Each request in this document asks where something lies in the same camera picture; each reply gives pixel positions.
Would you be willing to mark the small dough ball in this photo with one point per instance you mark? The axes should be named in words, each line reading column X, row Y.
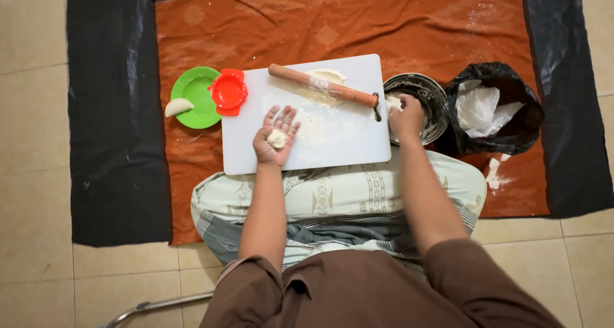
column 277, row 139

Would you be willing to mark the white plastic bag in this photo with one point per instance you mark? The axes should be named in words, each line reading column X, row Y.
column 482, row 110

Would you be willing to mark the black plastic bag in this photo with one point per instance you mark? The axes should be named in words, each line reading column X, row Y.
column 499, row 141

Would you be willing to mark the person's right hand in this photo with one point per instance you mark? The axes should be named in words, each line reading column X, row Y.
column 407, row 122

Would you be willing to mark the orange cloth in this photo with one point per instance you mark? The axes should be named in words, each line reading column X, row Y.
column 383, row 26

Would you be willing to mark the metal bowl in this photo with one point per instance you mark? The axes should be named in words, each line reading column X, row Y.
column 427, row 98

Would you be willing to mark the flattened dough sheet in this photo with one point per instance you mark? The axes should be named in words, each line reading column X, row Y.
column 322, row 81

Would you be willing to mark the folded raw dumpling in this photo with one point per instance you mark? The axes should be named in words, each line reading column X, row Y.
column 178, row 107

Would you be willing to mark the red dumpling press mould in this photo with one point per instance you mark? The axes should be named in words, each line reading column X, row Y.
column 229, row 92

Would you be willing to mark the patterned pale green sarong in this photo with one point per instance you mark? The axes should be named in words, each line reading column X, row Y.
column 345, row 198

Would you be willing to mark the wooden rolling pin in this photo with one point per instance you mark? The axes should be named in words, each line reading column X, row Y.
column 322, row 85

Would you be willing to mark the dough lump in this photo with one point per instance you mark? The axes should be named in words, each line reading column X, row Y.
column 393, row 102

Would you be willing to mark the black plastic sheet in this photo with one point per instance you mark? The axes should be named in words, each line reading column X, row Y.
column 571, row 102
column 115, row 112

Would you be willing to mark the white cutting board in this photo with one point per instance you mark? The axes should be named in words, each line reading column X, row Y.
column 312, row 126

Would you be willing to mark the metal tube frame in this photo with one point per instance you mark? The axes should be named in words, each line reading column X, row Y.
column 153, row 306

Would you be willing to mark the green plastic plate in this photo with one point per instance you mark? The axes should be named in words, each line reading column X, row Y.
column 194, row 100

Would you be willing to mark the person's left hand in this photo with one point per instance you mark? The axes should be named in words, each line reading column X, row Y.
column 269, row 148

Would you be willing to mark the person's right fingers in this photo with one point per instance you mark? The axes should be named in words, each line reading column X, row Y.
column 402, row 103

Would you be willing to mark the brown shirt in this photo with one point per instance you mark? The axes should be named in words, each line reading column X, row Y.
column 374, row 289

